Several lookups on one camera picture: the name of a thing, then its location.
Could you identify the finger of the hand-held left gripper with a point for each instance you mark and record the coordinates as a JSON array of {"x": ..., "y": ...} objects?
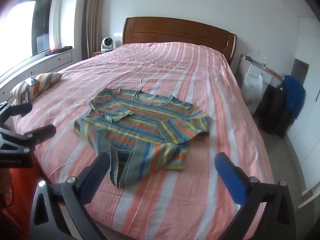
[
  {"x": 41, "y": 133},
  {"x": 21, "y": 109}
]

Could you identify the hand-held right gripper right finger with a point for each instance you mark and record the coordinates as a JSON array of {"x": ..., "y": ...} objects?
[{"x": 230, "y": 180}]

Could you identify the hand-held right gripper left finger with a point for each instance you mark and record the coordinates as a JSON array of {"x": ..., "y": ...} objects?
[{"x": 95, "y": 177}]

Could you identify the striped knit sweater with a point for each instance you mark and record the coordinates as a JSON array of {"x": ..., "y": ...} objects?
[{"x": 150, "y": 122}]

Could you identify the dark clothes pile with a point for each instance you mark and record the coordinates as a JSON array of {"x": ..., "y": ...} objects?
[{"x": 61, "y": 49}]

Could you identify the striped pillow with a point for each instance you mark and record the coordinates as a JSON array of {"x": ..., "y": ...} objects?
[{"x": 46, "y": 80}]

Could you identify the red cloth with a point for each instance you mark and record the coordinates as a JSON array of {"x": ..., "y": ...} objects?
[{"x": 22, "y": 205}]

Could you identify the white window seat cabinet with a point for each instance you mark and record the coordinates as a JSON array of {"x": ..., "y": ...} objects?
[{"x": 57, "y": 60}]

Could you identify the window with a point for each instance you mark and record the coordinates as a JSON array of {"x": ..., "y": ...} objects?
[{"x": 20, "y": 30}]

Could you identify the black jacket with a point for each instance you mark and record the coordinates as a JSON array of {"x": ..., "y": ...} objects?
[{"x": 272, "y": 110}]

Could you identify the white plastic bag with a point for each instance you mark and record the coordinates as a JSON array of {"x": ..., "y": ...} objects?
[{"x": 252, "y": 90}]

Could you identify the wooden nightstand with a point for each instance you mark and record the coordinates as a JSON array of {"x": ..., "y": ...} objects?
[{"x": 97, "y": 53}]

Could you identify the white sheer curtain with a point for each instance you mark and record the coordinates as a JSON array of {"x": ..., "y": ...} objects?
[{"x": 56, "y": 17}]

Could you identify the blue cloth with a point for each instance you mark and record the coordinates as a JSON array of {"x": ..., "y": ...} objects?
[{"x": 295, "y": 95}]

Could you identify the white fan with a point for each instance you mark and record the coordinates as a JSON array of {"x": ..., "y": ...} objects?
[{"x": 107, "y": 43}]

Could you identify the white wardrobe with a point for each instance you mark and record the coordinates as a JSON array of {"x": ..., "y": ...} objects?
[{"x": 310, "y": 105}]

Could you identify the white desk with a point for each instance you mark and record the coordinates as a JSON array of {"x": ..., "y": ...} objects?
[{"x": 252, "y": 71}]

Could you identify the red object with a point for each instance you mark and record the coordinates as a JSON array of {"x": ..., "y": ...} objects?
[{"x": 276, "y": 74}]

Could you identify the beige curtain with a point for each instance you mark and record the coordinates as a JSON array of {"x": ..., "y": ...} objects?
[{"x": 93, "y": 17}]

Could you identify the clear water bottle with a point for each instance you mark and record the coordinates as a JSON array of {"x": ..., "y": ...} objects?
[{"x": 263, "y": 63}]

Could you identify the pink striped bedspread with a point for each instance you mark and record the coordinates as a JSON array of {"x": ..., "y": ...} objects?
[{"x": 175, "y": 67}]

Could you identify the wooden headboard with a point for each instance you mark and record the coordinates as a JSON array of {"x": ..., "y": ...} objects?
[{"x": 175, "y": 30}]

